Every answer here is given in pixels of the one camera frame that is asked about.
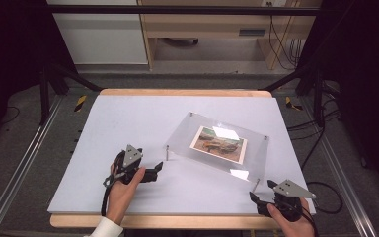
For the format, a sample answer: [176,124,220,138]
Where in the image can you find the black floor cable loop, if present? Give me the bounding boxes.
[305,180,344,215]

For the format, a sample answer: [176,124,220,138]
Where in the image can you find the person's right hand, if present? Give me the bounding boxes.
[266,197,316,237]

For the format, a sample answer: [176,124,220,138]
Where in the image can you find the hand-held gripper black cable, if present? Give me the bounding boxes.
[100,150,126,217]
[287,199,321,237]

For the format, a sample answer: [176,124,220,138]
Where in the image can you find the aluminium floor rail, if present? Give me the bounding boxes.
[0,95,64,237]
[300,96,379,237]

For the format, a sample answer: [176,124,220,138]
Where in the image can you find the left hand-held gripper black cable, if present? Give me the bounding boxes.
[100,150,126,217]

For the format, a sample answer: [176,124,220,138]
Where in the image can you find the black floor cable bundle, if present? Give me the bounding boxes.
[286,98,342,171]

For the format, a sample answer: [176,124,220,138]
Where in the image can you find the black metal stand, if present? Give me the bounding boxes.
[259,60,328,128]
[38,61,104,126]

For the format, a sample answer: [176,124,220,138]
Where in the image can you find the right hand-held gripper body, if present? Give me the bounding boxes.
[271,179,318,222]

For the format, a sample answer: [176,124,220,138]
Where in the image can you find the right hand-held gripper black cable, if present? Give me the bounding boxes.
[287,199,321,237]

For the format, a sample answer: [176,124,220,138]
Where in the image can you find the yellow black tape marker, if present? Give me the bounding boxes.
[284,96,304,112]
[74,94,89,114]

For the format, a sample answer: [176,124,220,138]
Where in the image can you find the thin black floor cable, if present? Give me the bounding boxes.
[0,105,21,126]

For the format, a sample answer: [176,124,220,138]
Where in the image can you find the person's left hand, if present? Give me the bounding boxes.
[106,160,147,226]

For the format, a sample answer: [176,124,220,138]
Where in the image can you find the wooden table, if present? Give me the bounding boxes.
[49,88,286,231]

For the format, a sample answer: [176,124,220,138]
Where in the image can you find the black hanging cables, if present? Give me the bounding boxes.
[266,1,306,71]

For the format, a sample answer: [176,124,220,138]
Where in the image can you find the black horizontal bar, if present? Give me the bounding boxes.
[44,4,323,17]

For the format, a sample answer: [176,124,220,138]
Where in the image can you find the clear acrylic photo frame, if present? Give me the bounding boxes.
[164,111,271,194]

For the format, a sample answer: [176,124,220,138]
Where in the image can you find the white cabinet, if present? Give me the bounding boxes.
[46,0,149,66]

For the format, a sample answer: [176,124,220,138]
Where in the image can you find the black curtain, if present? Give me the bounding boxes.
[0,0,77,152]
[299,0,379,203]

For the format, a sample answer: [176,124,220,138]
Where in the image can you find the light wooden desk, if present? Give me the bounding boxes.
[136,0,323,71]

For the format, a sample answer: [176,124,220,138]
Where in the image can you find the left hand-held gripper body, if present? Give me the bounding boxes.
[112,144,148,186]

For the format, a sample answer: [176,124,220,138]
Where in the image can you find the painting print with cream border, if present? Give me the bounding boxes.
[189,125,249,166]

